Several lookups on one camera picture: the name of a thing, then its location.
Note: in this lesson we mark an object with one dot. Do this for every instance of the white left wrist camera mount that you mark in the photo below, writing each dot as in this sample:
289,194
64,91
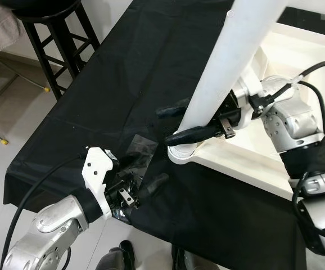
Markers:
98,169

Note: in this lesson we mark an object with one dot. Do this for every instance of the clear tape patch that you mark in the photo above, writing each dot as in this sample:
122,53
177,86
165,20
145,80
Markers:
140,147

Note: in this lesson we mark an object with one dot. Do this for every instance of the white plastic ribbed table top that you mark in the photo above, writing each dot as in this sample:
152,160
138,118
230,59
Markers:
247,160

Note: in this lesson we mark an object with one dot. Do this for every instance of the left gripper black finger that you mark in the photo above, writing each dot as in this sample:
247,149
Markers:
154,185
131,164

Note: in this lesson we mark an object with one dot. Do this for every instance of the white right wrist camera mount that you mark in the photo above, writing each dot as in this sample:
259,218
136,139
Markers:
249,87

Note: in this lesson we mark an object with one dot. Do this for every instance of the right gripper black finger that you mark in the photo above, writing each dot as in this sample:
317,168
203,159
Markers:
174,109
189,135

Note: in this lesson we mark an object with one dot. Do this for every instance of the dark robot right foot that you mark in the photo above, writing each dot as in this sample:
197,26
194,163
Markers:
188,261

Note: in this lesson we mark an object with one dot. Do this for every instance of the dark robot foot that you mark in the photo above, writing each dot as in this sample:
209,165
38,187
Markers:
188,261
116,257

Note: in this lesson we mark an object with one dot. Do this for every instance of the black stool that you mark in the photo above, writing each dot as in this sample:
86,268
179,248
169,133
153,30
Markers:
55,39

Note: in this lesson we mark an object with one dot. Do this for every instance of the dark robot left foot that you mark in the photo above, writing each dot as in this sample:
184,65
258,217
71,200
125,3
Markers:
116,257

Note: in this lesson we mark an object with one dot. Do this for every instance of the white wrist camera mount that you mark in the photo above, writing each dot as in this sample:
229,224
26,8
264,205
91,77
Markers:
98,169
249,87

